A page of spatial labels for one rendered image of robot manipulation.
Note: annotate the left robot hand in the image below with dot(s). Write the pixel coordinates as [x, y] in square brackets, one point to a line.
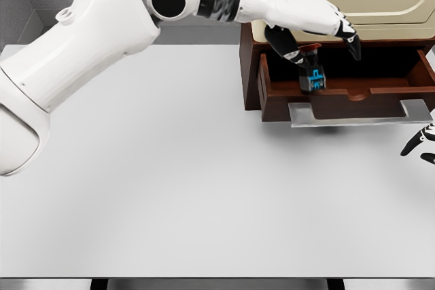
[299, 9]

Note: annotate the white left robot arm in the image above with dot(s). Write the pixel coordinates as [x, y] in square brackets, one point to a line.
[85, 42]

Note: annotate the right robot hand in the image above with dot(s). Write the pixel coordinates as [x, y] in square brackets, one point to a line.
[416, 140]

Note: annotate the black switch with red button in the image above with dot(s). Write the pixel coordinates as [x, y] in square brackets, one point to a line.
[314, 77]

